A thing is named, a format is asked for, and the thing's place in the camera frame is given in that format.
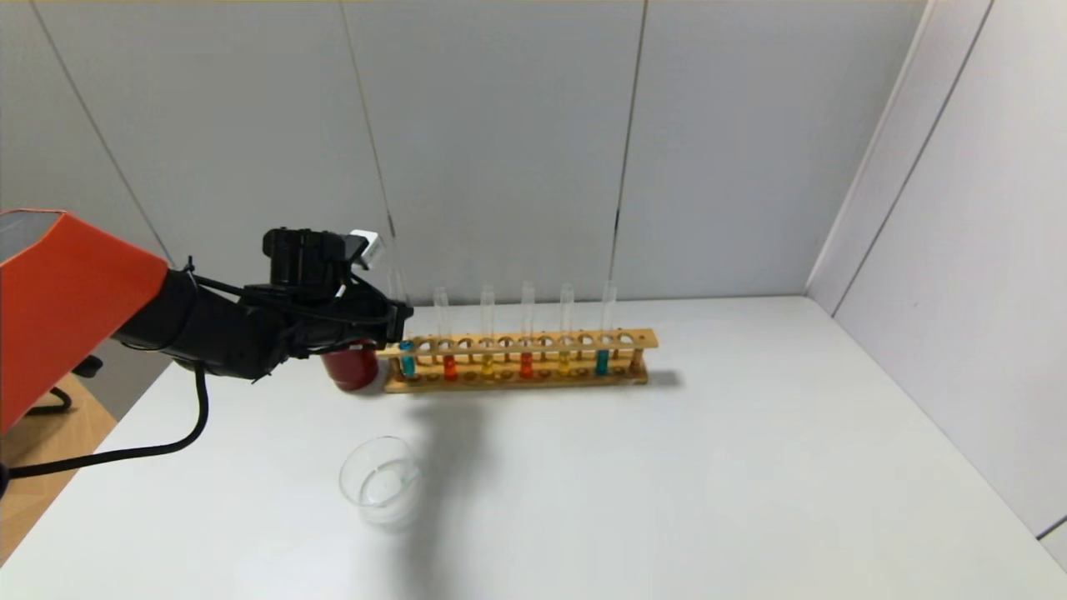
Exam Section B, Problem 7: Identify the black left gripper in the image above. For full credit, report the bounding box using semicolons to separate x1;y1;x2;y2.
337;275;414;351

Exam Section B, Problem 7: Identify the test tube with blue pigment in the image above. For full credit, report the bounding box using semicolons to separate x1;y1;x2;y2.
594;282;619;377
389;267;416;378

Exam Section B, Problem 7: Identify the test tube with red pigment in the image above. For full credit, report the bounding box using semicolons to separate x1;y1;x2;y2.
520;282;537;380
434;287;459;383

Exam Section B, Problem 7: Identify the test tube with yellow pigment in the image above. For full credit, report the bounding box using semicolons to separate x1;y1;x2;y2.
480;285;497;381
559;284;576;378

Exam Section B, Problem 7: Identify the wooden test tube rack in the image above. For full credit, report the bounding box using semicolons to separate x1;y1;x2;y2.
377;329;659;393

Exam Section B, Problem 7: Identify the dark red cup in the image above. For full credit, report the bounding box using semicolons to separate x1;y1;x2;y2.
321;344;381;393

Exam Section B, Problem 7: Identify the clear glass dish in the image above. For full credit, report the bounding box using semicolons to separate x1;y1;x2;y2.
338;435;428;528

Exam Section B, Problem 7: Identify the black chair base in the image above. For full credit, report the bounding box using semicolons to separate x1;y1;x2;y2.
23;355;103;417

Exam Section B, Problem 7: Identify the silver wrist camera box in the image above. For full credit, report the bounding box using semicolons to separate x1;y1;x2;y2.
348;230;385;270

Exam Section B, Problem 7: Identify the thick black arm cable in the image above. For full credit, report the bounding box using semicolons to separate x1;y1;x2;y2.
0;365;209;481

